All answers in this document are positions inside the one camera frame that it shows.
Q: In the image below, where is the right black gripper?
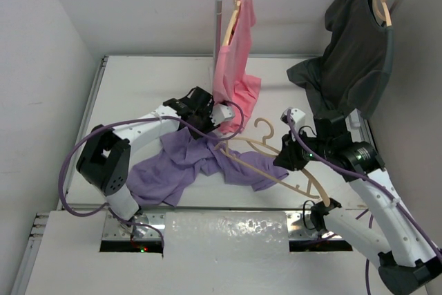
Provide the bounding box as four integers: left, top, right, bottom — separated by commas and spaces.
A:
273, 126, 331, 170

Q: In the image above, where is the purple t shirt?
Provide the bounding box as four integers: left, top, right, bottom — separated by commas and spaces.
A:
126, 129, 289, 207

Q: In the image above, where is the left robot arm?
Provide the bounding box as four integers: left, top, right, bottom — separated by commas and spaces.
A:
76, 87, 215, 221

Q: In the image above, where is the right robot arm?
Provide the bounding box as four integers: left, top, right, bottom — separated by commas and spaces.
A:
273, 108, 441, 294

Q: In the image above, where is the pink t shirt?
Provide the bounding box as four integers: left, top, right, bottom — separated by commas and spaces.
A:
213, 0, 261, 134

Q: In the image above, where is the dark grey t shirt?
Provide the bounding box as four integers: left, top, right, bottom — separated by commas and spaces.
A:
287, 0, 394, 119

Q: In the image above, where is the wooden hanger under pink shirt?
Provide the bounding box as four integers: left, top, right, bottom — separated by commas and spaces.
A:
222, 0, 241, 46

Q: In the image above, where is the white foreground board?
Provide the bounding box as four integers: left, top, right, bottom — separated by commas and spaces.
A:
26, 211, 387, 294

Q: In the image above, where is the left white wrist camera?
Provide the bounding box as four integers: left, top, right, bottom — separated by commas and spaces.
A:
210, 104, 236, 127

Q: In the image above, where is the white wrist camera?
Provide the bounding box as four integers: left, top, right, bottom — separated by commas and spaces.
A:
280, 108, 306, 131
210, 104, 236, 127

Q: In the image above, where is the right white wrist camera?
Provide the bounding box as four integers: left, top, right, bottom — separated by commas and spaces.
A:
280, 108, 306, 131

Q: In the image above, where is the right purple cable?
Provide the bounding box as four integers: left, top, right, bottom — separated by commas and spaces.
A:
286, 108, 442, 295

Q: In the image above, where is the purple cable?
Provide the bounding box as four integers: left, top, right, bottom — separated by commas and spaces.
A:
286, 108, 442, 295
58, 101, 246, 218

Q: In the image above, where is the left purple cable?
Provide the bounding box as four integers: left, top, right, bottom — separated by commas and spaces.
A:
58, 101, 246, 218

